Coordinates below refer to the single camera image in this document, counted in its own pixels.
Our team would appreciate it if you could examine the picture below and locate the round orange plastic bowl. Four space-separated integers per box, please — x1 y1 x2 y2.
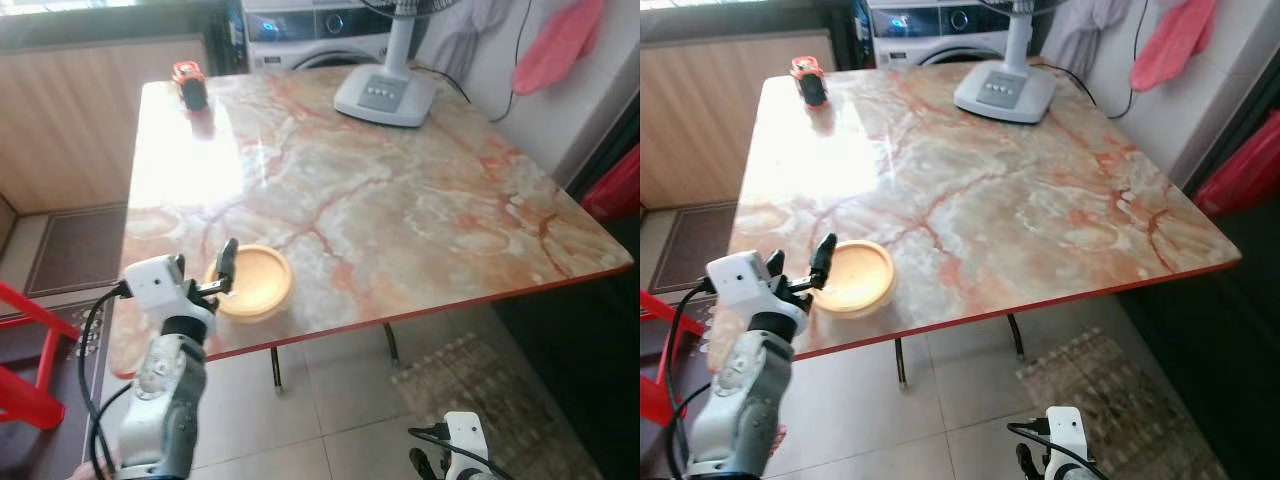
808 239 897 320
203 244 294 324

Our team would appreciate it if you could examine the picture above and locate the brown door mat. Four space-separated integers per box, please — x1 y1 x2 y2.
22 203 129 299
650 203 746 296

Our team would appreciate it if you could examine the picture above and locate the beige patterned rug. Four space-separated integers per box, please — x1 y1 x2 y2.
390 330 606 480
1017 327 1231 480

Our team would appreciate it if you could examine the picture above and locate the light wood cabinet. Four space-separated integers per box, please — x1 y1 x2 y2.
0 35 211 216
640 30 836 211

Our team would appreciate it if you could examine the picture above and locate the red plastic stool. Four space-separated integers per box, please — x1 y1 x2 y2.
640 290 681 426
0 281 79 431

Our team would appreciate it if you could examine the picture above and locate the orange and black small device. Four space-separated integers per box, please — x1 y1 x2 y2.
790 56 829 108
171 61 209 112

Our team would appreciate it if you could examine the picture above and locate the red plastic chair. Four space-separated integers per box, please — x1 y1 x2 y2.
580 145 641 223
1195 135 1280 218

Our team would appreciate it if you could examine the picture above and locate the dark patterned floor mat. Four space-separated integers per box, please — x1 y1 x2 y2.
640 300 716 480
0 295 116 480

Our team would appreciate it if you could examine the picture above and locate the white standing fan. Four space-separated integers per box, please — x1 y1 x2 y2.
333 0 446 128
953 0 1061 125

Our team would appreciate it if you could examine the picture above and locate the white washing machine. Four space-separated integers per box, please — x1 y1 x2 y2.
243 0 396 73
868 0 1016 69

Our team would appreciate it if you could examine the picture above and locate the pink hanging cloth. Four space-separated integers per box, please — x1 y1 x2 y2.
511 0 607 97
1131 0 1219 93

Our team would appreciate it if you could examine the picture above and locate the grey hanging cloth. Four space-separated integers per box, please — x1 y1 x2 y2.
420 0 511 86
1040 0 1131 81

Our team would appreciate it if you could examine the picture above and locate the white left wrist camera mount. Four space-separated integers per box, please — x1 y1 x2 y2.
705 250 809 326
122 254 216 319

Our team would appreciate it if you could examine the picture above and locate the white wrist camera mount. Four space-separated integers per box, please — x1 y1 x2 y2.
122 254 216 319
445 411 493 480
705 250 809 326
1045 406 1093 480

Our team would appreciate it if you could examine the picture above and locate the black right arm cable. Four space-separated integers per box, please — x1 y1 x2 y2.
407 425 511 480
1007 421 1111 480

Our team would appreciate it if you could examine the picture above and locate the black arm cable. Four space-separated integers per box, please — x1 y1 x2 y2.
407 425 511 480
663 278 721 480
78 283 136 476
1007 421 1111 480

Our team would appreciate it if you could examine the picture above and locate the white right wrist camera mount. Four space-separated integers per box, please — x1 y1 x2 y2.
445 411 493 480
1045 406 1093 480

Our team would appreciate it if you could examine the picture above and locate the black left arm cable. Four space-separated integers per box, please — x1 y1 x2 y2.
663 278 721 480
78 283 136 476

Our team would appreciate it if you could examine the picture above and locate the black fan power cable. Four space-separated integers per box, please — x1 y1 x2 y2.
1035 0 1151 121
415 0 534 123

